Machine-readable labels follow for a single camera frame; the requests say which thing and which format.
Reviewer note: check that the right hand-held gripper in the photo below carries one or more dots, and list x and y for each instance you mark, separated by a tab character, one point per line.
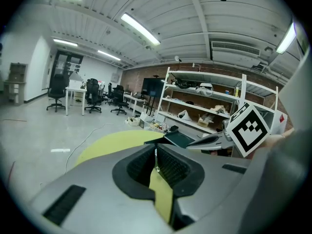
249	130

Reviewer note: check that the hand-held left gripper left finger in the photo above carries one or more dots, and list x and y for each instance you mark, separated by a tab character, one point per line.
97	191

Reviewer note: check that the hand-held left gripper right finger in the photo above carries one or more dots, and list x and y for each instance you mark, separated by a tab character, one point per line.
212	177

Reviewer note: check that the dark green box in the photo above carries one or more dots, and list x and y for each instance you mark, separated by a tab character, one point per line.
178	139

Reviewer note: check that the person's right forearm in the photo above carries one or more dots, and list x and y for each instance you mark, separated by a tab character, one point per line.
275	140

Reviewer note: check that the white plastic bag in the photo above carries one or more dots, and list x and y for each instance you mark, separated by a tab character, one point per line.
185	116

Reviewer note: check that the clear plastic bin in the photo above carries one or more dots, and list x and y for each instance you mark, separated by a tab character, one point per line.
158	127

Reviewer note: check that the round table with green cloth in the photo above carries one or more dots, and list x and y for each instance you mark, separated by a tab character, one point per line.
117	142

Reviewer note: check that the white headset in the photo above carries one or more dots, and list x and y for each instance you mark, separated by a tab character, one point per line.
204	88

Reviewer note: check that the white metal shelf rack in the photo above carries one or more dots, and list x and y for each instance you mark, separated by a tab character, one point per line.
170	86

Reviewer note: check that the white cabinet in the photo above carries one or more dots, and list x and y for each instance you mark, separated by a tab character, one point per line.
278	121

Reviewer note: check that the white basket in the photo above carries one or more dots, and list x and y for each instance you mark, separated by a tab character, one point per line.
133	121

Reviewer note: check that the black television on stand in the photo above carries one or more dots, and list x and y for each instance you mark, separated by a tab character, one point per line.
152	86

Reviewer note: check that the long white desk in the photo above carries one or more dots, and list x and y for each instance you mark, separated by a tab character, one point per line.
132	98

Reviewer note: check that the white ceiling air conditioner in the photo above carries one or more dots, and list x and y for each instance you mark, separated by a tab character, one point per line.
234	52

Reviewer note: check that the black office chair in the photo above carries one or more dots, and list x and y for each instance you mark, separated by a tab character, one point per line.
119	96
109	91
57	86
92	89

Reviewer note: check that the black double door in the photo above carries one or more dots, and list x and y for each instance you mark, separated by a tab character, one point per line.
63	67

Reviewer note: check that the ceiling tube light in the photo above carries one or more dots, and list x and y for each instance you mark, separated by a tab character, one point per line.
109	55
140	28
65	42
286	38

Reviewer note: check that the wooden cabinet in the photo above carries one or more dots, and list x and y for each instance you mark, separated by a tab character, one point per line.
17	82

